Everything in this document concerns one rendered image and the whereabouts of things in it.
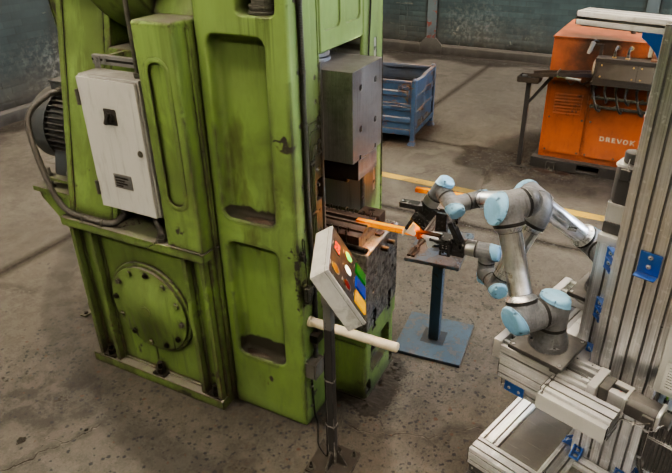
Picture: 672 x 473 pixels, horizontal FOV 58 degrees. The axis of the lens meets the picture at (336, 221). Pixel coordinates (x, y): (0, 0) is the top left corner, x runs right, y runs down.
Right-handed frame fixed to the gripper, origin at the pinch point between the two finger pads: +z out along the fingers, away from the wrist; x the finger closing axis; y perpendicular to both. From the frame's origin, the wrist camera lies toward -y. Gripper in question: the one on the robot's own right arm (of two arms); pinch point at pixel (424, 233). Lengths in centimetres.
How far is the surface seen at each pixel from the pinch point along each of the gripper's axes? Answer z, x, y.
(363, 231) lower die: 27.7, -7.0, 1.4
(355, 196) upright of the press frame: 46, 23, 0
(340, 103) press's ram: 33, -17, -63
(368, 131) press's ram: 27, -2, -47
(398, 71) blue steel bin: 184, 420, 42
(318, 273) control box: 14, -74, -18
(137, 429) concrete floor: 120, -85, 99
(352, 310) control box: 3, -70, -2
